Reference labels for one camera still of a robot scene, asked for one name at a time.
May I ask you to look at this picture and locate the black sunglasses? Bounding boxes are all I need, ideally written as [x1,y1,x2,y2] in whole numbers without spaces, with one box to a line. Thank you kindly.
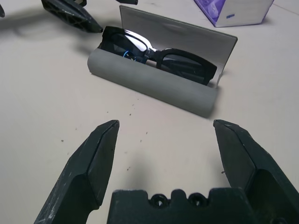
[100,26,218,86]

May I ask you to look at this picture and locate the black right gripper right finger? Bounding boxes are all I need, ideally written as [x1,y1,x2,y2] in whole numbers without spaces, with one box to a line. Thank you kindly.
[213,119,299,224]

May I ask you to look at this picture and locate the grey glasses case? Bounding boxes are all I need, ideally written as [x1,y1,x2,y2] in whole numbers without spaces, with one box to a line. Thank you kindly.
[86,5,238,119]

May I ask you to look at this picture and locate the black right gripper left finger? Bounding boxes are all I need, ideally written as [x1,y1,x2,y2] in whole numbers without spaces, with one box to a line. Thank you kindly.
[34,120,120,224]

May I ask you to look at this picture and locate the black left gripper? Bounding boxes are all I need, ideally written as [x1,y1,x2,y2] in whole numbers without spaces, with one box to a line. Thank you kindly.
[0,0,104,34]

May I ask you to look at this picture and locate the purple tissue pack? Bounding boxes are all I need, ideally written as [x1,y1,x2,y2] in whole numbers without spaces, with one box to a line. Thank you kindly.
[193,0,275,28]

